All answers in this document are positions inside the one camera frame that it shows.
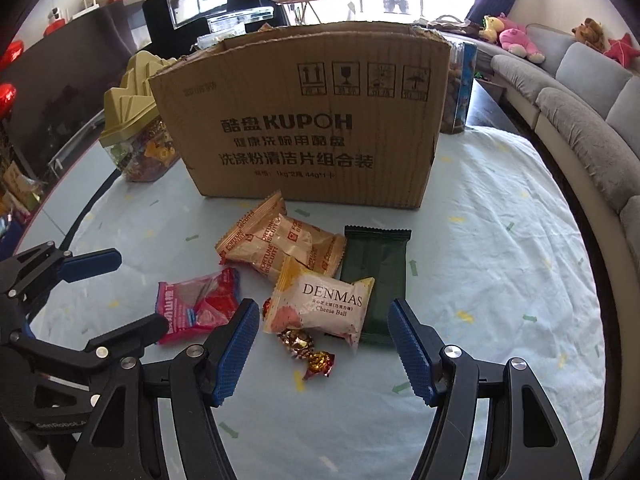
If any white patterned table cloth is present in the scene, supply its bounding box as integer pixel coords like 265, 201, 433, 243
32, 128, 605, 479

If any red heart balloon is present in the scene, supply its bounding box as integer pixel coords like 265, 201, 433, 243
0, 82, 16, 120
0, 40, 25, 72

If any black upright piano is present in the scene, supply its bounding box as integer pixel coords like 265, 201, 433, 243
142, 0, 288, 58

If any beige biscuit packet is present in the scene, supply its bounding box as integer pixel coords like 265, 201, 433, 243
215, 191, 347, 283

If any pink plush toy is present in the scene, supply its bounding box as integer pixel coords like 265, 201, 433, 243
498, 13, 546, 65

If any black television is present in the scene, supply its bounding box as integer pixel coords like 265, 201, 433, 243
1, 1, 145, 185

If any pink star pillow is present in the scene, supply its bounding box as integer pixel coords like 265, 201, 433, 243
604, 32, 640, 68

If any clear blue nut canister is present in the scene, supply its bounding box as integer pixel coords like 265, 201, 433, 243
440, 41, 477, 134

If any pink red snack packet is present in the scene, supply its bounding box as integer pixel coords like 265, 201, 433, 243
155, 266, 241, 344

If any gold wrapped candy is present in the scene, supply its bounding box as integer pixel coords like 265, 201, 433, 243
278, 328, 335, 380

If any yellow lid candy jar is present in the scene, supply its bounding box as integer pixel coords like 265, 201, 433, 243
99, 51, 179, 182

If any brown teddy bear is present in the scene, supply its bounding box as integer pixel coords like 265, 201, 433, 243
572, 18, 605, 53

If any grey sectional sofa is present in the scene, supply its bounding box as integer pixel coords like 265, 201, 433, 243
439, 22, 640, 271

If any yellow plush toy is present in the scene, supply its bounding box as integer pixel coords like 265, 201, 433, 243
478, 15, 504, 44

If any dark green snack bar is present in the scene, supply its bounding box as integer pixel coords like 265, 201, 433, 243
341, 226, 411, 346

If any Denmas cheese ball packet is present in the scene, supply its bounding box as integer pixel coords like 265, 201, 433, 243
262, 256, 375, 350

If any brown cardboard box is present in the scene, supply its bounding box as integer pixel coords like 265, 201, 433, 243
150, 22, 451, 209

